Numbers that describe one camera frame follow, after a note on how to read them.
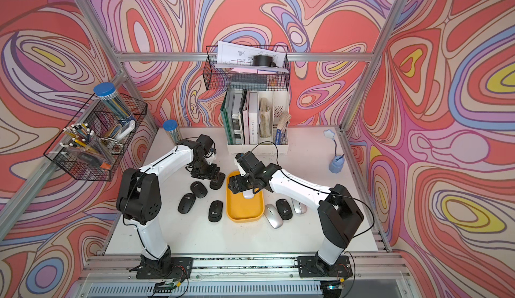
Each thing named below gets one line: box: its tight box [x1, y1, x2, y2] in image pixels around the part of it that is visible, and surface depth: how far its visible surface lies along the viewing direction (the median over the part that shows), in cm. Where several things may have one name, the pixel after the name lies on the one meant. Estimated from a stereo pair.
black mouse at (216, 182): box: [209, 172, 226, 190], surface depth 97 cm
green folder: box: [219, 90, 235, 145], surface depth 93 cm
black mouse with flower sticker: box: [275, 198, 294, 221], surface depth 88 cm
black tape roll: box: [252, 55, 279, 68], surface depth 84 cm
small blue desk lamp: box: [323, 128, 346, 174], surface depth 98 cm
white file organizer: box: [220, 89, 291, 156], surface depth 101 cm
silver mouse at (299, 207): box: [291, 197, 307, 215], surface depth 89 cm
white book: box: [249, 90, 259, 145], surface depth 98 cm
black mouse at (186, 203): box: [177, 193, 197, 215], surface depth 90 cm
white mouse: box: [242, 188, 255, 200], surface depth 92 cm
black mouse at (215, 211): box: [207, 200, 224, 223], surface depth 88 cm
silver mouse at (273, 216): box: [263, 204, 284, 229], surface depth 87 cm
